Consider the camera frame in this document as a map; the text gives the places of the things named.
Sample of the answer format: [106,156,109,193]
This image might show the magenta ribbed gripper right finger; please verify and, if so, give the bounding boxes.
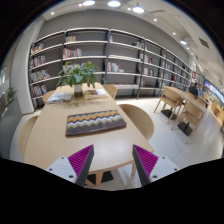
[131,144,180,187]

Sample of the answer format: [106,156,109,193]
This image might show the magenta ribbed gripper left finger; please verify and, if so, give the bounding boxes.
[46,144,95,187]

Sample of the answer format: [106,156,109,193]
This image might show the zigzag patterned folded towel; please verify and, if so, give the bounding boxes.
[66,110,127,136]

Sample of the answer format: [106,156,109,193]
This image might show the wooden chair right near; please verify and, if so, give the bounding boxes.
[119,104,154,175]

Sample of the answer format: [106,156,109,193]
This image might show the wooden chair left near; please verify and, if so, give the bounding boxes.
[18,116,37,155]

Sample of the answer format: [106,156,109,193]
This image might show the stacked books on table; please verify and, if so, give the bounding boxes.
[83,88,107,99]

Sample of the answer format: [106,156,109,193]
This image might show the wooden chair near aisle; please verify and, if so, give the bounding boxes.
[172,101,206,138]

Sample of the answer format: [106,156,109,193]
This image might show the open magazine on table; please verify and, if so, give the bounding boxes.
[47,92,72,104]

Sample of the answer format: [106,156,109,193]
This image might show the wooden chair far left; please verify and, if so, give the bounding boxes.
[42,90,55,104]

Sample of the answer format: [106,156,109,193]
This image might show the wooden chair far right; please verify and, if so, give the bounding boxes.
[103,84,117,98]

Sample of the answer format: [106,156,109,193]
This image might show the green potted plant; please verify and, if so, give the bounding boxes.
[56,61,106,97]

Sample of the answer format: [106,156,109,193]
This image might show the seated person in background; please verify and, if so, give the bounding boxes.
[188,84,198,97]

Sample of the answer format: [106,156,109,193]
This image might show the large grey bookshelf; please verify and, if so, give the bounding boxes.
[28,27,192,107]

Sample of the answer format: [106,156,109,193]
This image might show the small plant at left wall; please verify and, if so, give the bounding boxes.
[7,87,16,103]

